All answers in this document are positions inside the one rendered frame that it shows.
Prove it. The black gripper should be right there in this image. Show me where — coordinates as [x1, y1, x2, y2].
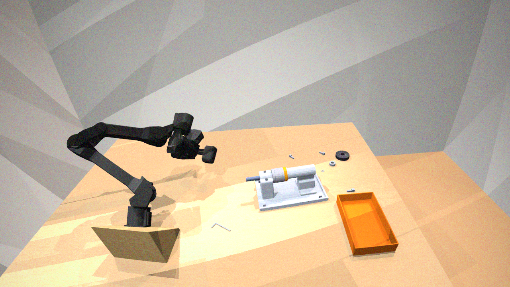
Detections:
[171, 139, 217, 164]

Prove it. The black rubber washer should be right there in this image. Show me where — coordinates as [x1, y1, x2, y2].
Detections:
[335, 151, 349, 161]

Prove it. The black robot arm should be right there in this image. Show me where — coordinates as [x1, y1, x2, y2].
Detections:
[67, 113, 204, 228]

